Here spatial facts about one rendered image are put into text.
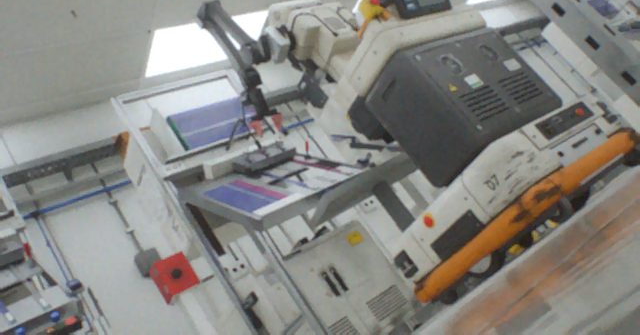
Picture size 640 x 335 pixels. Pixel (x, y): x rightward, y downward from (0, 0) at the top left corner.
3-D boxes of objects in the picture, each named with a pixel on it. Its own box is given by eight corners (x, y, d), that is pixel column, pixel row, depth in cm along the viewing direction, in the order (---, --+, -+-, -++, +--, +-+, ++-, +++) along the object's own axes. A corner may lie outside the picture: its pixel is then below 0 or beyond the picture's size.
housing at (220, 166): (287, 162, 331) (283, 139, 327) (215, 190, 301) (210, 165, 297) (278, 160, 337) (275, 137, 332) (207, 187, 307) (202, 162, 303)
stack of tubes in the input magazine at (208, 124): (266, 126, 333) (242, 92, 342) (189, 151, 302) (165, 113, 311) (259, 139, 342) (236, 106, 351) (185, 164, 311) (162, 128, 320)
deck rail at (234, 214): (264, 231, 241) (262, 217, 239) (260, 233, 240) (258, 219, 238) (182, 197, 294) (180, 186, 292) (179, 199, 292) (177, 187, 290)
